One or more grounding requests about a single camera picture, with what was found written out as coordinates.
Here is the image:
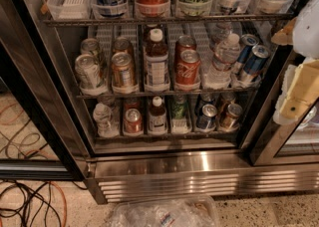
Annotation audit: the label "white rounded gripper body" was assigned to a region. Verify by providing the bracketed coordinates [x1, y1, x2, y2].
[272, 57, 319, 126]

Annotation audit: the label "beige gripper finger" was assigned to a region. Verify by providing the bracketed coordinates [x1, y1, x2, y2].
[271, 18, 296, 46]
[279, 61, 319, 119]

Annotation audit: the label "7up can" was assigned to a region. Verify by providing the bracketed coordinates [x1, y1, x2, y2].
[80, 38, 102, 62]
[75, 54, 104, 90]

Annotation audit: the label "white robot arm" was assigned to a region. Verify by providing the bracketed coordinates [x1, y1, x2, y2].
[271, 0, 319, 125]

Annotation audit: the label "rear blue Red Bull can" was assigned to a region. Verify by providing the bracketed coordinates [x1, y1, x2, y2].
[232, 34, 259, 75]

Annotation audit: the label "blue red bull can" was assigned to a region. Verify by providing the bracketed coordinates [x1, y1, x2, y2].
[232, 34, 259, 75]
[239, 45, 270, 83]

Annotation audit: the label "front blue Red Bull can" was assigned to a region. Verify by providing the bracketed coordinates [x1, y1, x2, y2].
[239, 45, 270, 83]

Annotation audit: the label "bottom shelf gold can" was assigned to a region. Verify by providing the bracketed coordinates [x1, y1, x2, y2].
[219, 104, 242, 130]

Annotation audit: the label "bottom shelf blue can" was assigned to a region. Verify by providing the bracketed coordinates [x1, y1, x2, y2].
[196, 104, 217, 129]

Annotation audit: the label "rear red Coca-Cola can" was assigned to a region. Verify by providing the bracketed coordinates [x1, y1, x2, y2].
[175, 35, 196, 58]

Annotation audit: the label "red coca-cola can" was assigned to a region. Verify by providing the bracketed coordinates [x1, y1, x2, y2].
[175, 49, 200, 86]
[175, 35, 196, 58]

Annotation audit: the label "front red Coca-Cola can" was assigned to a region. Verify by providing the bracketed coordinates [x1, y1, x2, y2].
[175, 49, 200, 86]

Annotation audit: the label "bottom shelf green can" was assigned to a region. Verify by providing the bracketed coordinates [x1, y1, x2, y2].
[171, 95, 186, 119]

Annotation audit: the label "stainless steel fridge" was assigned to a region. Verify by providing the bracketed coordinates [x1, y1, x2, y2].
[0, 0, 319, 204]

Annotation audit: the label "bottom shelf tea bottle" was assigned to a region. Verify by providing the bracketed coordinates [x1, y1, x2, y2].
[149, 97, 166, 133]

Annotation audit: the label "bottom shelf red can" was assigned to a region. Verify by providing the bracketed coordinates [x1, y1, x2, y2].
[124, 109, 143, 133]

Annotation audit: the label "rear gold soda can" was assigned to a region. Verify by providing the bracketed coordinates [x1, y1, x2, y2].
[113, 37, 134, 56]

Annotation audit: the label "gold soda can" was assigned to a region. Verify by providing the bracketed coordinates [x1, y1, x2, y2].
[113, 37, 134, 56]
[112, 52, 136, 88]

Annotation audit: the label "front gold soda can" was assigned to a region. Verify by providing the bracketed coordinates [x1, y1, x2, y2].
[112, 52, 136, 88]

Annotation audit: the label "bottom shelf water bottle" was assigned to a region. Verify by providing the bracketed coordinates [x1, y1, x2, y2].
[93, 103, 119, 138]

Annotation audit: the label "rear clear water bottle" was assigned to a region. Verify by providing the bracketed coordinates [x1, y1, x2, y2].
[211, 22, 233, 50]

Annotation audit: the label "clear water bottle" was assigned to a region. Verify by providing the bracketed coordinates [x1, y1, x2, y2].
[211, 22, 233, 50]
[207, 33, 241, 89]

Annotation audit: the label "front clear water bottle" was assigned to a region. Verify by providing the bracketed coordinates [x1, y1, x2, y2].
[207, 33, 241, 89]

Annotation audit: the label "clear plastic bag on floor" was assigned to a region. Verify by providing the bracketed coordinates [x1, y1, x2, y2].
[107, 195, 221, 227]

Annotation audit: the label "front iced tea bottle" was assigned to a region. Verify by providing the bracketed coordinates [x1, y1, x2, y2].
[145, 29, 168, 87]

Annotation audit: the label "black and orange floor cables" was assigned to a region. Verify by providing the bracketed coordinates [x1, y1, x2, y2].
[0, 179, 88, 227]

